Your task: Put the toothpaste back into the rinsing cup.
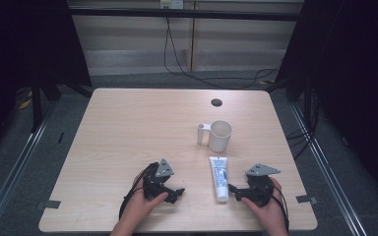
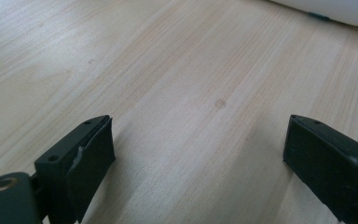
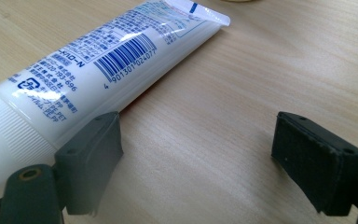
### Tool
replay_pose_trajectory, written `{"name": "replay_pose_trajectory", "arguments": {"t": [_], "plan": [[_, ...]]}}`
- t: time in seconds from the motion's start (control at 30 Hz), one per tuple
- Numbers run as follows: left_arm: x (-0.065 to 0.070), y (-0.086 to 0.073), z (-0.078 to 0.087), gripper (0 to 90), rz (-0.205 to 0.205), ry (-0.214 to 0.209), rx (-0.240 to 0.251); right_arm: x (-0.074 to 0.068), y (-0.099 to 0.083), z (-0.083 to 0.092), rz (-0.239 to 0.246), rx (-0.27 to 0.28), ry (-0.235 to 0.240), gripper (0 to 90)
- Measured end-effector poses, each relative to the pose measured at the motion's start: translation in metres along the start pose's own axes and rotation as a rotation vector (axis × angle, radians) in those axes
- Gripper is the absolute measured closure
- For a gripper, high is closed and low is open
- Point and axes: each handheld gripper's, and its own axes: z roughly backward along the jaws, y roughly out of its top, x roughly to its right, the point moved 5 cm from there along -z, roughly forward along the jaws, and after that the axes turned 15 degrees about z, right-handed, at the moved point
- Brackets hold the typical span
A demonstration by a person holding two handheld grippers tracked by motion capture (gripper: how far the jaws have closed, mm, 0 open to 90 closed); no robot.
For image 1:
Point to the black curtain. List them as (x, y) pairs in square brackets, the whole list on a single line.
[(19, 46), (357, 82)]

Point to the person's left hand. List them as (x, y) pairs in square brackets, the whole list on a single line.
[(138, 205)]

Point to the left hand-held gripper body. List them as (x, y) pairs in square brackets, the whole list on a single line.
[(154, 185)]

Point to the person's right hand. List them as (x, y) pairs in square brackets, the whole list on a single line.
[(269, 213)]

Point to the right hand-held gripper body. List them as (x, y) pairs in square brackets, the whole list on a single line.
[(259, 188)]

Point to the metal floor rail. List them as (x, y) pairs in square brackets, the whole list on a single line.
[(328, 170), (16, 164)]

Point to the white toothpaste tube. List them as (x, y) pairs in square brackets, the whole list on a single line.
[(220, 178)]

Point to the black horizontal bar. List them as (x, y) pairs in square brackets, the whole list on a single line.
[(183, 14)]

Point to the black metal stand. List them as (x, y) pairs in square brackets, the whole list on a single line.
[(36, 105)]

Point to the grey tape strip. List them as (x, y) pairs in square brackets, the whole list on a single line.
[(306, 199), (48, 204)]

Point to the white wall socket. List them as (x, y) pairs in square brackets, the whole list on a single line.
[(172, 4)]

